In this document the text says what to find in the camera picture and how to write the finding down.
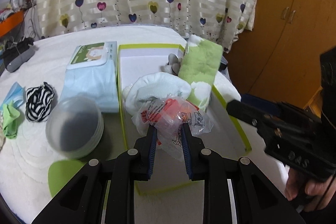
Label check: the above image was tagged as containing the black white striped cloth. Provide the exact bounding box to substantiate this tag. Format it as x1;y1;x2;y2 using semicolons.
25;82;55;122

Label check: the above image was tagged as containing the green cloth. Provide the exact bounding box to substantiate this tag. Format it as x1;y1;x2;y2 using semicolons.
2;101;21;139

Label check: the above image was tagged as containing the orange round container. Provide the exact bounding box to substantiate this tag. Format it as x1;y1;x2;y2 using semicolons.
0;10;24;37

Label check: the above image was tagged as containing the lime green box lid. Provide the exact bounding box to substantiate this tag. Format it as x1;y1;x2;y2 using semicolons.
48;160;85;197

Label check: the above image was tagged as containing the round clear plastic container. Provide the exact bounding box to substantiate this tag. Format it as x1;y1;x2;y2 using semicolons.
46;96;104;159

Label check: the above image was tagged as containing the black grey VR headset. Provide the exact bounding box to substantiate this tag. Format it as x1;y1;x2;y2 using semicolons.
1;37;35;73

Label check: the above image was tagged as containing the lime white storage box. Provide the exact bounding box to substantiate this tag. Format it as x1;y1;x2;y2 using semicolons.
118;44;252;194

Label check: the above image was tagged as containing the brown wooden wardrobe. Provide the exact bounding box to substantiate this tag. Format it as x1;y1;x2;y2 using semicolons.
226;0;335;108

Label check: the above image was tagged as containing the small grey plush toy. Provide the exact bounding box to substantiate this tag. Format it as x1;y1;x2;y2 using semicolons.
161;53;182;76

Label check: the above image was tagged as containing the light blue face mask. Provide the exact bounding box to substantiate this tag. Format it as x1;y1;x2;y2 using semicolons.
1;82;25;110

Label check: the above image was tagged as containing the green white fluffy towel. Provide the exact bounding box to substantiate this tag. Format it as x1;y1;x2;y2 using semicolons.
178;35;223;111

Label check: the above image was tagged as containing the clear plastic bag red print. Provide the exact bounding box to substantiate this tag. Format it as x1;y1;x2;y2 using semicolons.
131;96;214;161

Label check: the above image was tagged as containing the blue wet wipes pack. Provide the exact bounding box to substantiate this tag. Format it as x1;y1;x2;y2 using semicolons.
59;42;119;113

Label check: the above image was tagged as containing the person right hand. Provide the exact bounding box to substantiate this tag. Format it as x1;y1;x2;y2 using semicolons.
285;168;335;212

